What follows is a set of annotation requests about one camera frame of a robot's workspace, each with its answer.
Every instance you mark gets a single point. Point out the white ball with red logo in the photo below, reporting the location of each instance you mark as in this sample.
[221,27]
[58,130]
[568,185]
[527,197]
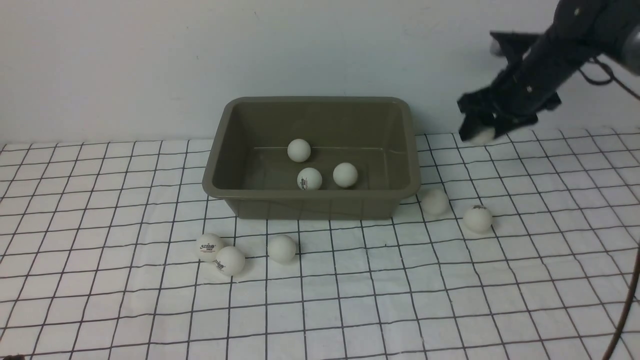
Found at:
[208,246]

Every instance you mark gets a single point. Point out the plain white ball left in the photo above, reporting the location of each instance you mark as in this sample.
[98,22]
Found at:
[282,249]

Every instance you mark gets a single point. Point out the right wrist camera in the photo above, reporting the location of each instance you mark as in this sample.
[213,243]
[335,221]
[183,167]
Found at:
[511,45]

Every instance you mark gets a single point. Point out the white black-grid tablecloth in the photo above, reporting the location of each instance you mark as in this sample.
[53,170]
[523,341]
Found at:
[98,258]

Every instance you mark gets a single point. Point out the white ball with black logo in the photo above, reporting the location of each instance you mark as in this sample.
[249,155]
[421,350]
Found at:
[229,261]

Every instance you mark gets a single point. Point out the olive plastic bin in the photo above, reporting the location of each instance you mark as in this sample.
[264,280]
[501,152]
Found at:
[248,167]

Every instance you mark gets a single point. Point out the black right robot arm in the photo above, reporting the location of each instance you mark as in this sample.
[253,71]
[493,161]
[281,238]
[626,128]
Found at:
[607,27]

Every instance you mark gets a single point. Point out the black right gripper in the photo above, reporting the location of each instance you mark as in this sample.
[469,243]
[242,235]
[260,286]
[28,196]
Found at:
[523,89]

